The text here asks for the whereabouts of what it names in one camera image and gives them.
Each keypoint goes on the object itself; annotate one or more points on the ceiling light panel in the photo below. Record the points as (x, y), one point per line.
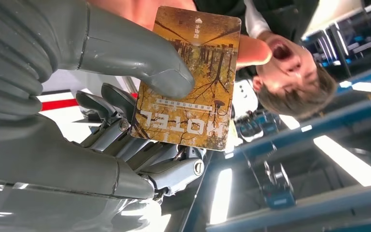
(220, 195)

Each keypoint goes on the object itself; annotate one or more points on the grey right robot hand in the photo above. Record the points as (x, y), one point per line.
(44, 160)

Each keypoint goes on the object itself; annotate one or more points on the dark lit shelving rack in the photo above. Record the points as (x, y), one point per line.
(348, 41)

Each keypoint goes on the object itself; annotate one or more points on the person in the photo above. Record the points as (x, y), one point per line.
(300, 93)

